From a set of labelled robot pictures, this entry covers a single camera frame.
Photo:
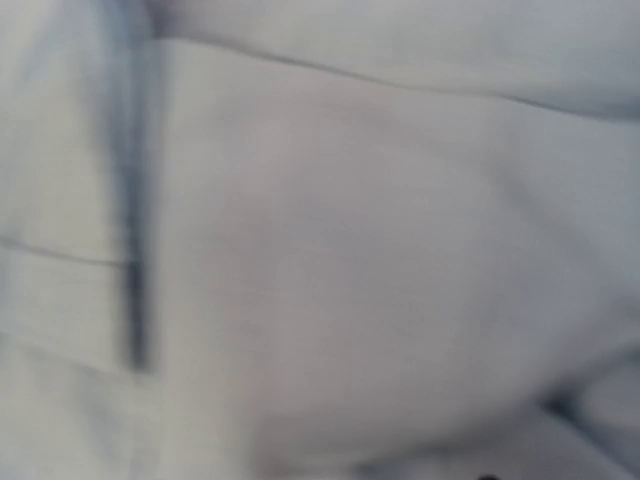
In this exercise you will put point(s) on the light blue long sleeve shirt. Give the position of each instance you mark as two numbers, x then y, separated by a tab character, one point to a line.
319	239

